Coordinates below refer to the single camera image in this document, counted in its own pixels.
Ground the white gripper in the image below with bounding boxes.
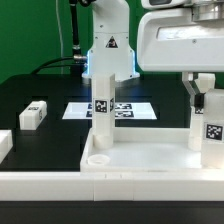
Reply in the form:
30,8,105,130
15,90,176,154
137,8,224,108

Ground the white desk top tray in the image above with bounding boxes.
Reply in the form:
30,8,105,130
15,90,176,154
80,127,224,172

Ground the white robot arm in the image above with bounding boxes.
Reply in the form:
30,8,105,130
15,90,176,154
81,0,224,107

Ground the fiducial marker sheet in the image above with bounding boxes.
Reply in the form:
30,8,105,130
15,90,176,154
63,102,157,120

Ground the white block left edge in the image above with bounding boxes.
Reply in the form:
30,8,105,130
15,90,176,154
0,130,13,164

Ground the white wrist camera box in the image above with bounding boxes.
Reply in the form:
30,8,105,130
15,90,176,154
141,0,189,10

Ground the black cable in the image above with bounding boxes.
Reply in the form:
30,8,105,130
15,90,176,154
30,0,88,76

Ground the white thin cable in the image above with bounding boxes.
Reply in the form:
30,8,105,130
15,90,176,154
55,0,65,75

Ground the white front barrier wall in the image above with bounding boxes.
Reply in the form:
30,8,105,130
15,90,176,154
0,170,224,201

